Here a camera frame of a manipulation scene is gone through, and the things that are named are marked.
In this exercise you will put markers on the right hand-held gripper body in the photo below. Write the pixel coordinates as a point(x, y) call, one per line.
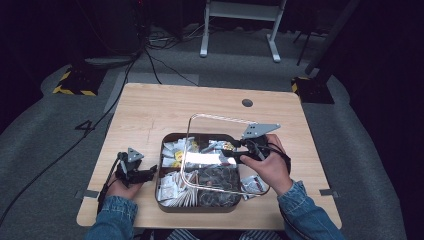
point(258, 140)

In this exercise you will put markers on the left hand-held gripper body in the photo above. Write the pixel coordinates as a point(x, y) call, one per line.
point(130, 163)

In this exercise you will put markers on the pile of grey white packets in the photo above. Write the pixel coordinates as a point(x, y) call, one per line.
point(216, 146)

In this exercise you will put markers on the white red sachet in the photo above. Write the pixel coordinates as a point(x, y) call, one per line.
point(253, 185)

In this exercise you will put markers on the clear box lid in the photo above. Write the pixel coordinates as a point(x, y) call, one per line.
point(191, 125)

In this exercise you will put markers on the brown compartment box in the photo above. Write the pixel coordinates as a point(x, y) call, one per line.
point(196, 208)

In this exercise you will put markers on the person's left hand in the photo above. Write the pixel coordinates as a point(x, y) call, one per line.
point(123, 190)

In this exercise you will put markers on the person's right hand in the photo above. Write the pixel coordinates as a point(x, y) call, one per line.
point(271, 170)

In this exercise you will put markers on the pile of white yellow packets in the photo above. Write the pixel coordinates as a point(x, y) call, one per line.
point(175, 155)

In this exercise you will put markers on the pile of white brown sticks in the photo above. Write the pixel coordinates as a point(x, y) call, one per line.
point(176, 191)

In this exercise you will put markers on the grey table grommet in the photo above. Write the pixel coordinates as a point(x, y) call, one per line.
point(247, 102)

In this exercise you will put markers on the pile of dark packets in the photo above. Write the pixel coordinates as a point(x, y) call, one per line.
point(218, 196)

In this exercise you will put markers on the grey tape strip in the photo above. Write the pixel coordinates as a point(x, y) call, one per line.
point(87, 193)
point(328, 192)

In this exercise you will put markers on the black yellow striped stand base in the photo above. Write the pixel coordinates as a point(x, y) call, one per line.
point(78, 81)
point(313, 90)

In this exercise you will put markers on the person's striped trousers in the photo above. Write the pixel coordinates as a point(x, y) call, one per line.
point(256, 235)

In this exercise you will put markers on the black tripod legs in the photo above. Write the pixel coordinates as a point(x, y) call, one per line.
point(305, 43)

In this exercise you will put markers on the black slanted pole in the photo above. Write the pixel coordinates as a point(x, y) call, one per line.
point(328, 40)

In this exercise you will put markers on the white metal stand frame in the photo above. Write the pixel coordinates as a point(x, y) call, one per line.
point(241, 10)

